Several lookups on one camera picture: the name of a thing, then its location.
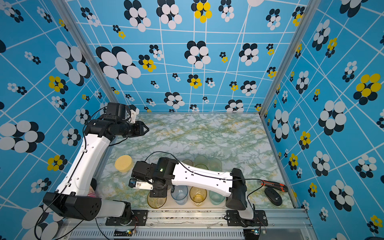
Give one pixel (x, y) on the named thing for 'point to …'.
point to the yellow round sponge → (123, 163)
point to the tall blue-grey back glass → (180, 194)
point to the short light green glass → (201, 160)
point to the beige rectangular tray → (188, 204)
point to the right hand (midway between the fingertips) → (158, 186)
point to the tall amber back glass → (156, 202)
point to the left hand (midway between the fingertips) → (146, 128)
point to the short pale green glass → (215, 164)
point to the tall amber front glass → (197, 195)
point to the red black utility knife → (275, 185)
